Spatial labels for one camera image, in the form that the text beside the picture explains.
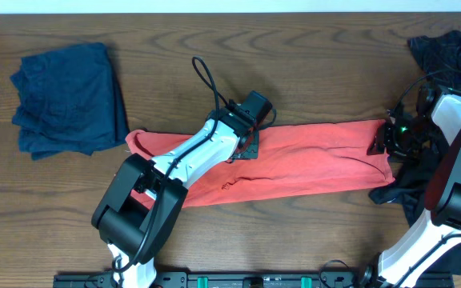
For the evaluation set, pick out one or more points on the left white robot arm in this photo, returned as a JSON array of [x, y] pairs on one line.
[[140, 207]]

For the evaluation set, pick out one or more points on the folded navy blue garment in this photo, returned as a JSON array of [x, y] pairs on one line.
[[70, 100]]

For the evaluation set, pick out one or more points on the red printed t-shirt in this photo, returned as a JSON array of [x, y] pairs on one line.
[[296, 161]]

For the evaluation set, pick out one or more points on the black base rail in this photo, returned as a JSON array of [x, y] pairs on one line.
[[330, 277]]

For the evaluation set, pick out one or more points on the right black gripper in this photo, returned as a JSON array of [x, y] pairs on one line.
[[383, 138]]

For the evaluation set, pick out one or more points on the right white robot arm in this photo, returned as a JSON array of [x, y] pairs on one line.
[[438, 229]]

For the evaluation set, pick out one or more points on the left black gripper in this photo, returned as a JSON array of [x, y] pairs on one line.
[[248, 148]]

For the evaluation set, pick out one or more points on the black crumpled garment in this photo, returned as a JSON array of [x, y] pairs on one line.
[[440, 55]]

